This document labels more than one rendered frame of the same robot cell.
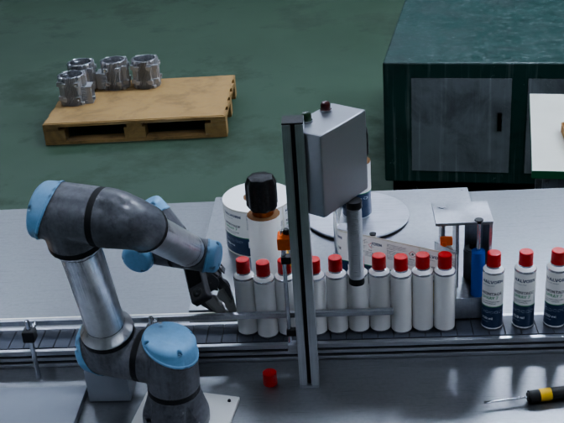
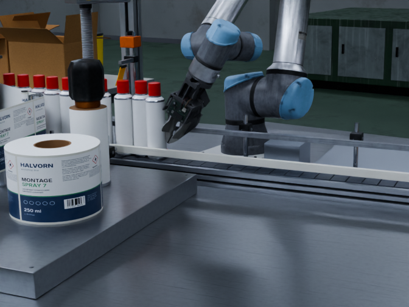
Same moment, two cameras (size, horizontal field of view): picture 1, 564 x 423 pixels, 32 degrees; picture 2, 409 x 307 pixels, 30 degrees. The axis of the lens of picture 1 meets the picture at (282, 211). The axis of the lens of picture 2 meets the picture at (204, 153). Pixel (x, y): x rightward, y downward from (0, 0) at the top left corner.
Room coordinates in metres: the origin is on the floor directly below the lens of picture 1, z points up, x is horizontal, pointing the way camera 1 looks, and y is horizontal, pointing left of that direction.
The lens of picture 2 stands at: (3.90, 0.91, 1.40)
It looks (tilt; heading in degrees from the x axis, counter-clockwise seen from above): 14 degrees down; 200
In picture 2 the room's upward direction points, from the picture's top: 1 degrees counter-clockwise
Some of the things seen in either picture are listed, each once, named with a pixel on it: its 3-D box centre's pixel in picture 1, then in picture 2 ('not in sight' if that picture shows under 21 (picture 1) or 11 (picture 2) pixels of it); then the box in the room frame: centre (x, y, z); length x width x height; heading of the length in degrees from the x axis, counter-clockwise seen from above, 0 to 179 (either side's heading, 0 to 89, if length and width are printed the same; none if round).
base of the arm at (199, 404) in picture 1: (174, 400); (245, 134); (1.78, 0.27, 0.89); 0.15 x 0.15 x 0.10
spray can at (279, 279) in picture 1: (286, 295); (124, 117); (2.05, 0.00, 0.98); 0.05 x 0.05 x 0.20
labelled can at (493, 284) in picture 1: (493, 289); not in sight; (2.01, -0.49, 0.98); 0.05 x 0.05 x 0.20
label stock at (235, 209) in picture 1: (258, 218); (54, 176); (2.53, 0.07, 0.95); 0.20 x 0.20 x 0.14
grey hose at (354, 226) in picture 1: (355, 242); (87, 39); (1.94, -0.16, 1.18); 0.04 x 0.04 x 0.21
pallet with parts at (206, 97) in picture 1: (142, 94); not in sight; (5.91, 0.82, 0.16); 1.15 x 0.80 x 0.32; 83
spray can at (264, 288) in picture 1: (265, 298); (142, 118); (2.05, 0.06, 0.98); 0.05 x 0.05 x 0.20
